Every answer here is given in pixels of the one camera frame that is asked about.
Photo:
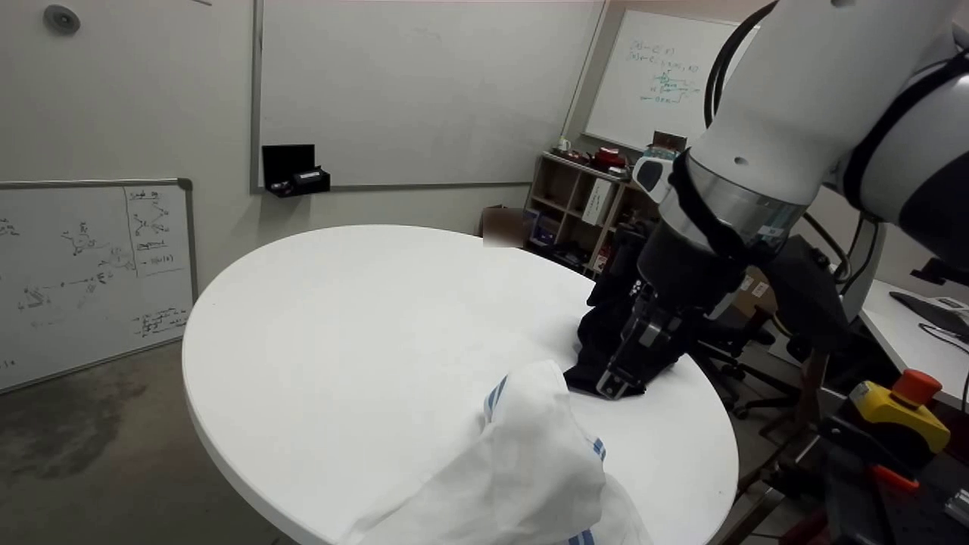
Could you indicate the wooden shelf unit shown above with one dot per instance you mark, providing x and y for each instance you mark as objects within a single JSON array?
[{"x": 571, "y": 206}]

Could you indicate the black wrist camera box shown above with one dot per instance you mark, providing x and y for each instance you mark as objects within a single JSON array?
[{"x": 806, "y": 298}]

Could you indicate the red item on shelf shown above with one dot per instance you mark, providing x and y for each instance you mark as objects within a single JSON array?
[{"x": 609, "y": 158}]

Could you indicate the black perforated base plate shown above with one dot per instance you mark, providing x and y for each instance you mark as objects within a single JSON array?
[{"x": 910, "y": 515}]

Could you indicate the black cloth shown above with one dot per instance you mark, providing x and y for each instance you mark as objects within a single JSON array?
[{"x": 593, "y": 335}]

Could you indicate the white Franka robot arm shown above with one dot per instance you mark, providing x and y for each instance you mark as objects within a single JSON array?
[{"x": 806, "y": 93}]

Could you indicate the white blue-striped tea towel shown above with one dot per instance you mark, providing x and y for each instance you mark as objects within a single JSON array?
[{"x": 525, "y": 463}]

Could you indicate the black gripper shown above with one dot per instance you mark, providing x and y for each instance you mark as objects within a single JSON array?
[{"x": 661, "y": 323}]

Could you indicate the round wall sensor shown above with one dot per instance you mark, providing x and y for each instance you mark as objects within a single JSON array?
[{"x": 61, "y": 19}]

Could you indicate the white desk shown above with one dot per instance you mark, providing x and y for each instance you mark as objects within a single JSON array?
[{"x": 910, "y": 327}]

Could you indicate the black marker box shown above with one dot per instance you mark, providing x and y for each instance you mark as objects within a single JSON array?
[{"x": 291, "y": 171}]

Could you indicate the low whiteboard with black scribbles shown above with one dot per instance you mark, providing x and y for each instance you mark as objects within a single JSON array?
[{"x": 81, "y": 274}]

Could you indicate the large blank wall whiteboard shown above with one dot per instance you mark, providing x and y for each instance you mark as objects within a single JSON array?
[{"x": 424, "y": 93}]

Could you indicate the yellow emergency stop box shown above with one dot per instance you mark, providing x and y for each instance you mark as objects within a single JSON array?
[{"x": 899, "y": 410}]

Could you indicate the brown box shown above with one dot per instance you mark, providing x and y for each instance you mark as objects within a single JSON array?
[{"x": 505, "y": 224}]

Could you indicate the whiteboard with green writing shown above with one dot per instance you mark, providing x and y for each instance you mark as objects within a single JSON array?
[{"x": 654, "y": 81}]

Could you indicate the cardboard box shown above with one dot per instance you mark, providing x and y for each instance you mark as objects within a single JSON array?
[{"x": 756, "y": 298}]

